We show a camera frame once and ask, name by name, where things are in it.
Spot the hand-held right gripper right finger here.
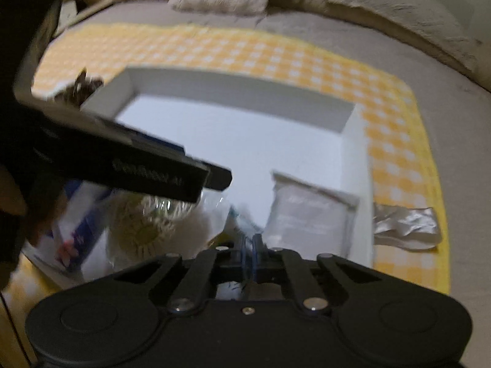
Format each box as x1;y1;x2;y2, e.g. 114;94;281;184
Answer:
251;234;384;314

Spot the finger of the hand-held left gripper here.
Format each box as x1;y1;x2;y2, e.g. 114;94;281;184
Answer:
80;111;211;170
203;165;233;193

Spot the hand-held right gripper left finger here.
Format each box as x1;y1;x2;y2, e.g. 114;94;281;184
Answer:
111;236;247;315

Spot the white cardboard box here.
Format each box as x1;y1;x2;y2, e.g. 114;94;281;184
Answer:
21;65;376;290

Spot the grey packet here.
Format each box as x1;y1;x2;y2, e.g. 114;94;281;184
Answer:
265;171;361;259

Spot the blue white wet wipes pack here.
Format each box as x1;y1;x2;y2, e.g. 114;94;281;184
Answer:
29;182;116;277

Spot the clear bag with cream scrunchie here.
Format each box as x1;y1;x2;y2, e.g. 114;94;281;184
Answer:
103;194;231;273

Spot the person's left hand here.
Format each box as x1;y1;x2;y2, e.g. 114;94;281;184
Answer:
0;163;58;250

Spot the yellow checked cloth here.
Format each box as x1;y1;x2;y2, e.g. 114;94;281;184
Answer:
0;21;451;368

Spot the silver foil wrapper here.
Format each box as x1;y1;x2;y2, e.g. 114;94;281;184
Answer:
373;201;442;251

